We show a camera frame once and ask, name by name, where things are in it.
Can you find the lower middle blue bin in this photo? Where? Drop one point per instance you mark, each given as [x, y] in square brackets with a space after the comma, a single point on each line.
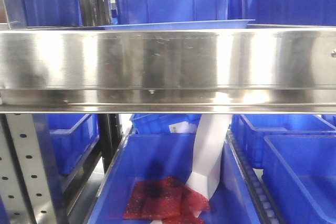
[155, 156]

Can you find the stainless steel shelf rail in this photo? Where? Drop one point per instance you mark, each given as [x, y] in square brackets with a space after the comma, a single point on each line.
[224, 71]

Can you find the lower right rear blue bin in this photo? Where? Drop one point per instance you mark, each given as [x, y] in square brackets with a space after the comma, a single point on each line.
[249, 130]

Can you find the white paper strip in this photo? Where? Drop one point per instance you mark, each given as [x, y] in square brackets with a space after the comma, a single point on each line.
[207, 153]

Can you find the red bubble wrap bags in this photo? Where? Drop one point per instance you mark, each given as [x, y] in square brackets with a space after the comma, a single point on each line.
[167, 200]

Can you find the lower right front blue bin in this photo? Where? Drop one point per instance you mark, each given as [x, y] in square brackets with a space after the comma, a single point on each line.
[299, 172]

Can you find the lower left blue bin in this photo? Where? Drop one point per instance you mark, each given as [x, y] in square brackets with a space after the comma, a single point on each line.
[72, 135]

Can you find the black roller track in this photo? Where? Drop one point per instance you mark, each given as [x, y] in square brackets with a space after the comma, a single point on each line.
[260, 200]

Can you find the blue plastic tray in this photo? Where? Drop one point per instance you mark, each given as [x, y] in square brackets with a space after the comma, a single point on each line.
[194, 25]

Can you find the perforated metal shelf post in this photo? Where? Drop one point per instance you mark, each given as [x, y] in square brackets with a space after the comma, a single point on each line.
[30, 184]

